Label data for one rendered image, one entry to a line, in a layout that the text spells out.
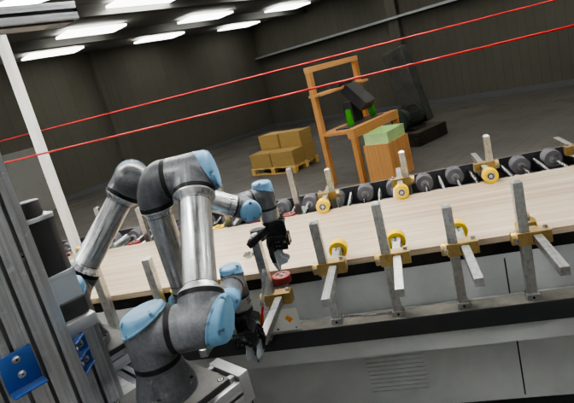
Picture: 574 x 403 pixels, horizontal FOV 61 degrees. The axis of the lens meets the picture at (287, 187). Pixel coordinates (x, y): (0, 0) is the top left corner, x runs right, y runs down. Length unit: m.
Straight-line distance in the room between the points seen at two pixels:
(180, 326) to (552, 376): 1.79
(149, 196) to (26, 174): 11.42
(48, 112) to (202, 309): 12.36
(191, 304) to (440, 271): 1.30
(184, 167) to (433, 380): 1.61
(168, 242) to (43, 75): 12.19
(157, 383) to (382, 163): 5.66
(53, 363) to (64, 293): 0.18
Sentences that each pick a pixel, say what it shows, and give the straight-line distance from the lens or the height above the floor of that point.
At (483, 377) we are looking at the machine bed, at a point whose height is 0.22.
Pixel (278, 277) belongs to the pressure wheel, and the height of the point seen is 0.91.
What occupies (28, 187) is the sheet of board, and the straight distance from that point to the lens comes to 12.73.
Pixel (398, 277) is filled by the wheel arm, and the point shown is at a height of 0.96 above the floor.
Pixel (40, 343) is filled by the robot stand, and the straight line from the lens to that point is 1.32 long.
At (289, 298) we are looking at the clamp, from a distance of 2.06.
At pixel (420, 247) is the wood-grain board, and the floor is 0.90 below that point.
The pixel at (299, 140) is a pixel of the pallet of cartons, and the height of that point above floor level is 0.50.
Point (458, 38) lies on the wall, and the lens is 13.07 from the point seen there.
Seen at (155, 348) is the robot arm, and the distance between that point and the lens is 1.23.
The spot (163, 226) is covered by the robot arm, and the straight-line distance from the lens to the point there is 1.44.
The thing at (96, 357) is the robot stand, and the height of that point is 1.14.
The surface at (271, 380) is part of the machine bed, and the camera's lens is 2.58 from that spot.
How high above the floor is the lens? 1.72
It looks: 13 degrees down
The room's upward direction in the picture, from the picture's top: 14 degrees counter-clockwise
